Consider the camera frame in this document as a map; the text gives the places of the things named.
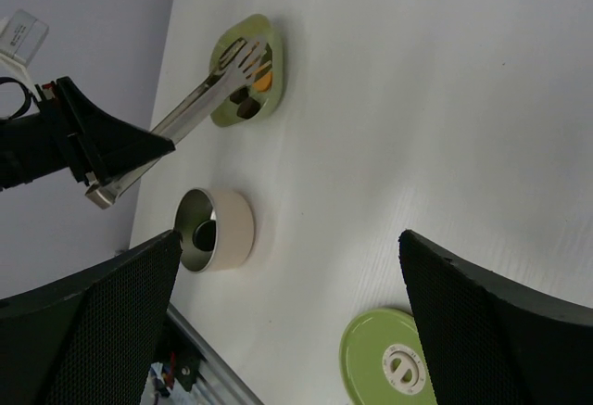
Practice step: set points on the steel lunch box bowl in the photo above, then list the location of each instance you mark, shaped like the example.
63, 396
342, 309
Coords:
235, 229

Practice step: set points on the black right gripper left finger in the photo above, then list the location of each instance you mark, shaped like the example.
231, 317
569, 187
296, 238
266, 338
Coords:
89, 338

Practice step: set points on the orange food piece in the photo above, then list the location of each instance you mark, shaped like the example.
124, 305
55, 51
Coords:
261, 71

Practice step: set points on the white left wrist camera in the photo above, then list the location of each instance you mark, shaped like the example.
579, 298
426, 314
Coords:
21, 37

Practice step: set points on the metal serving tongs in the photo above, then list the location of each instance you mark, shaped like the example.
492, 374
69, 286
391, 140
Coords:
235, 71

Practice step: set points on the green food tray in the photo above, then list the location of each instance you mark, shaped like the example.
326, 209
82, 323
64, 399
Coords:
261, 98

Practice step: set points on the black round food piece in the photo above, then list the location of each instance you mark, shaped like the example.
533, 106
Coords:
205, 236

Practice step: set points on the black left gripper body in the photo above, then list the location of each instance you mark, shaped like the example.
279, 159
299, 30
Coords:
64, 129

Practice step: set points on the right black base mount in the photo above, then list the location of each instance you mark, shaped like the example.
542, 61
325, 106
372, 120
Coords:
180, 358

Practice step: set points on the aluminium mounting rail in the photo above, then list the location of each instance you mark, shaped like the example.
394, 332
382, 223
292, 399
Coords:
216, 382

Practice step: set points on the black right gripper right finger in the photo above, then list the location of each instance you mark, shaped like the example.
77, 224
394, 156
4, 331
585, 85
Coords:
489, 340

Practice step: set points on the green round lid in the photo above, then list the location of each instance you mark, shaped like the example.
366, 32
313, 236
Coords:
381, 360

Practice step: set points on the dark brown food piece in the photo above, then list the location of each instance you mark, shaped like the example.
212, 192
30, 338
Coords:
247, 106

